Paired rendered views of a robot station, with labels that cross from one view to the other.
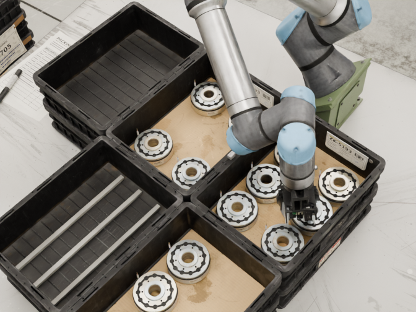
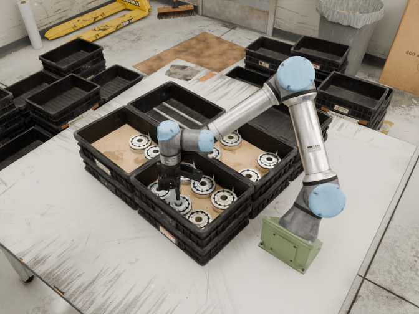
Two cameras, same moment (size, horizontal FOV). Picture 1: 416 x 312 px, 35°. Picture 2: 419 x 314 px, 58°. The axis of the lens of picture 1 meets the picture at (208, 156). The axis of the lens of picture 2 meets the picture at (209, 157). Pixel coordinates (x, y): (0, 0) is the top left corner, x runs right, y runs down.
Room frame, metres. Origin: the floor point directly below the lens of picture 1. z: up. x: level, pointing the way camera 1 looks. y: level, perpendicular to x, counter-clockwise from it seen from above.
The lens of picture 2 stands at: (0.86, -1.20, 2.01)
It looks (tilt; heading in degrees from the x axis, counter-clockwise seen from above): 43 degrees down; 86
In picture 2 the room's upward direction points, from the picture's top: straight up
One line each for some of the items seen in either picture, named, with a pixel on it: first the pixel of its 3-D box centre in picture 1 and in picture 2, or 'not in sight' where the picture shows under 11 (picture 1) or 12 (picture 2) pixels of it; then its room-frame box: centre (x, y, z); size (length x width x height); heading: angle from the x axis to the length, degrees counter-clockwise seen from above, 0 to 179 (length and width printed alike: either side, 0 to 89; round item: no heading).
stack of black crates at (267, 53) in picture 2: not in sight; (271, 66); (1.59, 1.72, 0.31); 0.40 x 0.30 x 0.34; 141
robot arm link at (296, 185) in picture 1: (298, 171); (170, 156); (0.78, -0.19, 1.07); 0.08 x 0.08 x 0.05
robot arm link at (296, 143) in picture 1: (296, 150); (169, 138); (0.79, -0.18, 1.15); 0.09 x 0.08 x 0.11; 171
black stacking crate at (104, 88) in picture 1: (122, 75); (279, 123); (1.29, 0.22, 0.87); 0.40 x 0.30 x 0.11; 134
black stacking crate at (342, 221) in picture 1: (287, 193); (191, 192); (0.86, -0.19, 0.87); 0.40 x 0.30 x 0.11; 134
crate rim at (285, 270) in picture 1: (288, 182); (191, 184); (0.86, -0.19, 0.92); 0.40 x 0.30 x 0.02; 134
